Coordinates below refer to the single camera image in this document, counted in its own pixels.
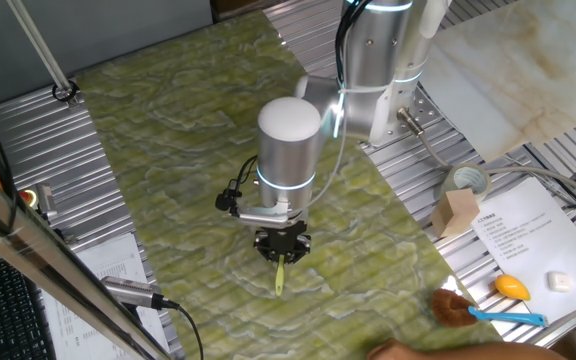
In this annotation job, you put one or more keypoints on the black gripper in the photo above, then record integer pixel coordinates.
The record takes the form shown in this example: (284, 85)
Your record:
(283, 237)

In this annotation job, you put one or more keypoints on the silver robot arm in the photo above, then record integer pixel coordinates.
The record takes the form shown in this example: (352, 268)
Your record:
(288, 160)

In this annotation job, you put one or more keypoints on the green marble pattern mat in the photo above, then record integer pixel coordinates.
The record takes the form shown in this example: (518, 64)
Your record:
(193, 125)

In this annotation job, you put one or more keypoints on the printed table paper sheet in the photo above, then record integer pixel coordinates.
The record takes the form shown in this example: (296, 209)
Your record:
(113, 260)

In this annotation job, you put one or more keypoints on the wooden block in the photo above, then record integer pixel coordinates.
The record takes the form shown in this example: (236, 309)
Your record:
(455, 212)

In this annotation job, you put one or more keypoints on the beige tape roll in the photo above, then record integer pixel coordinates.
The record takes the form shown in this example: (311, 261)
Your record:
(447, 182)

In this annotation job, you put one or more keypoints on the yellow toy mango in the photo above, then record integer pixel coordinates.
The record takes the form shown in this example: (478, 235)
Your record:
(512, 287)

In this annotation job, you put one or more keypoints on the white instruction paper sheet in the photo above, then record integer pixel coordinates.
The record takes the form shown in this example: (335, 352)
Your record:
(533, 240)

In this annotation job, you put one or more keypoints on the emergency stop button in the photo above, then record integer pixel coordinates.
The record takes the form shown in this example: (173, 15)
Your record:
(29, 198)

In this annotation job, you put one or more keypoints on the small white case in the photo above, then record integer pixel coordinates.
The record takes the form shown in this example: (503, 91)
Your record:
(559, 281)

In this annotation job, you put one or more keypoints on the black keyboard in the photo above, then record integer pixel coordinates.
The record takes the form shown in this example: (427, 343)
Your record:
(3, 310)

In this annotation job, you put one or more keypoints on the white marble pattern board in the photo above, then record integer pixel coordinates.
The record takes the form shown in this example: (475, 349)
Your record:
(518, 65)

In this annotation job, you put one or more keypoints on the thin aluminium rod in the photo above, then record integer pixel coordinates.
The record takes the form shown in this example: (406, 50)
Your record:
(38, 47)

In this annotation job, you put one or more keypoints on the silver ribbed camera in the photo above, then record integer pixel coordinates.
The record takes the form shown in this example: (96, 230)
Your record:
(128, 291)

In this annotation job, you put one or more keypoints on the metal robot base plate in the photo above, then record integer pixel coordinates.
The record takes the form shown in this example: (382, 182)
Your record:
(420, 106)

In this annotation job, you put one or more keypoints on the metal frame bar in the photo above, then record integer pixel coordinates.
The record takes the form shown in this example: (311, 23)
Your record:
(43, 250)

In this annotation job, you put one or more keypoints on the grey metal bracket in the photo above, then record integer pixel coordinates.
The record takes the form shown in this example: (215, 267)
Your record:
(45, 200)

